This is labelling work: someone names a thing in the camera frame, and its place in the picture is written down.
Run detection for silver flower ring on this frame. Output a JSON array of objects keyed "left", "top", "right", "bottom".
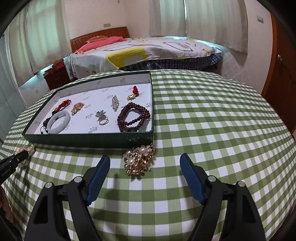
[{"left": 95, "top": 110, "right": 110, "bottom": 126}]

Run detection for right white curtain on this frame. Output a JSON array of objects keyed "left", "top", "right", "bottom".
[{"left": 149, "top": 0, "right": 248, "bottom": 54}]

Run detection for rose gold chain bracelet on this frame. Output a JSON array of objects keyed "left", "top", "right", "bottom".
[{"left": 70, "top": 101, "right": 85, "bottom": 116}]

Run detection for red items on nightstand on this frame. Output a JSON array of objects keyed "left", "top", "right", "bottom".
[{"left": 43, "top": 58, "right": 65, "bottom": 77}]

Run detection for pink pillow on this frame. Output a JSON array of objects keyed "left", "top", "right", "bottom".
[{"left": 74, "top": 36, "right": 126, "bottom": 54}]

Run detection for white jade bangle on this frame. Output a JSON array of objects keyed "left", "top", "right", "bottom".
[{"left": 47, "top": 110, "right": 71, "bottom": 134}]

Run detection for silver rhinestone brooch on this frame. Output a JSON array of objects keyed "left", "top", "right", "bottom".
[{"left": 111, "top": 95, "right": 119, "bottom": 112}]

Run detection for dark red bead mala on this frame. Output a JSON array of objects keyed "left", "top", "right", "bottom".
[{"left": 117, "top": 102, "right": 151, "bottom": 133}]

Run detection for pearl necklace pile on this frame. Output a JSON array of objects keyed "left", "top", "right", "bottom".
[{"left": 14, "top": 143, "right": 36, "bottom": 169}]

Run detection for green jewelry tray box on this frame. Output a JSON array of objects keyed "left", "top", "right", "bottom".
[{"left": 22, "top": 71, "right": 154, "bottom": 148}]

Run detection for white curtain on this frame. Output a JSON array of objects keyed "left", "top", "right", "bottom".
[
  {"left": 9, "top": 1, "right": 71, "bottom": 86},
  {"left": 149, "top": 0, "right": 248, "bottom": 54}
]

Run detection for green checkered tablecloth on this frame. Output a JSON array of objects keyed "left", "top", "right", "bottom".
[{"left": 3, "top": 70, "right": 295, "bottom": 240}]

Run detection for frosted glass wardrobe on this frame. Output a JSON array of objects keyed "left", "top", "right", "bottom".
[{"left": 1, "top": 36, "right": 26, "bottom": 141}]

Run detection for gold pearl cluster brooch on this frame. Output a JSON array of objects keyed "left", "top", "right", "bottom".
[{"left": 122, "top": 143, "right": 154, "bottom": 176}]

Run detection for person's left hand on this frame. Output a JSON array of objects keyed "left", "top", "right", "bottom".
[{"left": 0, "top": 187, "right": 14, "bottom": 223}]

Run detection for wall socket plate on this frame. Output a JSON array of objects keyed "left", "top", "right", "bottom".
[{"left": 103, "top": 23, "right": 111, "bottom": 28}]

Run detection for dark wooden nightstand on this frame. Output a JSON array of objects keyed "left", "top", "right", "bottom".
[{"left": 43, "top": 65, "right": 77, "bottom": 90}]

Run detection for wooden headboard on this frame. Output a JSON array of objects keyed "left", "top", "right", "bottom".
[{"left": 69, "top": 26, "right": 130, "bottom": 53}]

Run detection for wall light switch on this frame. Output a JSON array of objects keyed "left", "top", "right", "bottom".
[{"left": 257, "top": 16, "right": 264, "bottom": 24}]

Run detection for left white curtain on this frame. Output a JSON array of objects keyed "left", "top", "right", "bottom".
[{"left": 9, "top": 1, "right": 71, "bottom": 86}]

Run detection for wooden door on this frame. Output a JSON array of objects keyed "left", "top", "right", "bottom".
[{"left": 261, "top": 15, "right": 295, "bottom": 133}]

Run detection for bed with patterned sheet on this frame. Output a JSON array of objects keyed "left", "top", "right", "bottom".
[{"left": 69, "top": 37, "right": 222, "bottom": 78}]

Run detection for red tassel gold charm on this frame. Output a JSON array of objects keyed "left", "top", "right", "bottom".
[{"left": 52, "top": 99, "right": 72, "bottom": 115}]

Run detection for red knot gold ornament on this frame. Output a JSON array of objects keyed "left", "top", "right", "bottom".
[{"left": 127, "top": 86, "right": 139, "bottom": 100}]

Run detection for orange small cushion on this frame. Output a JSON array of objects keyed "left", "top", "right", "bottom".
[{"left": 86, "top": 35, "right": 107, "bottom": 43}]

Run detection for black bead cord bracelet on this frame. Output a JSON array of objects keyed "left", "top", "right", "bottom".
[{"left": 40, "top": 115, "right": 54, "bottom": 135}]

